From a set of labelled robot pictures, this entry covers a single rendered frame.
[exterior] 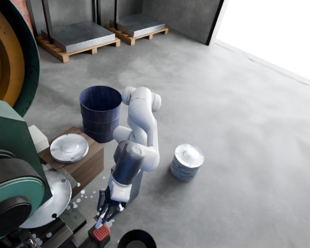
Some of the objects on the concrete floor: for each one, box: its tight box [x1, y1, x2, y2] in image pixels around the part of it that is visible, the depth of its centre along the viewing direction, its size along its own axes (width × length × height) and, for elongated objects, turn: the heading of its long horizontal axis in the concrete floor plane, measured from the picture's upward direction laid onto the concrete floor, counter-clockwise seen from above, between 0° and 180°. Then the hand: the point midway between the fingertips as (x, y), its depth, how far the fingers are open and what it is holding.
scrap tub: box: [79, 86, 122, 143], centre depth 226 cm, size 42×42×48 cm
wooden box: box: [37, 126, 104, 199], centre depth 188 cm, size 40×38×35 cm
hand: (101, 221), depth 89 cm, fingers closed
